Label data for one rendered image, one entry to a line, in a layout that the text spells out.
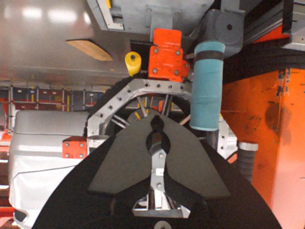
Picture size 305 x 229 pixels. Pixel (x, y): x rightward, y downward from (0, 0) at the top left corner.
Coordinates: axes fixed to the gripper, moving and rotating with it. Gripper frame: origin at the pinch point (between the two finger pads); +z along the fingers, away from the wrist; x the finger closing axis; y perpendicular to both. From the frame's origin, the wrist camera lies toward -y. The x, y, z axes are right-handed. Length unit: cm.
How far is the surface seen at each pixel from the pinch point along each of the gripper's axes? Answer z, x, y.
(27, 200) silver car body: 37, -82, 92
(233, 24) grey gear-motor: 57, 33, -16
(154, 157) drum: 14.4, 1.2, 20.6
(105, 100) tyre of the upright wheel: 40.0, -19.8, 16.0
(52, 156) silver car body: 51, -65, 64
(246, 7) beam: 76, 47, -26
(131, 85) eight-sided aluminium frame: 35.5, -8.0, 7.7
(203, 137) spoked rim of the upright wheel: 39, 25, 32
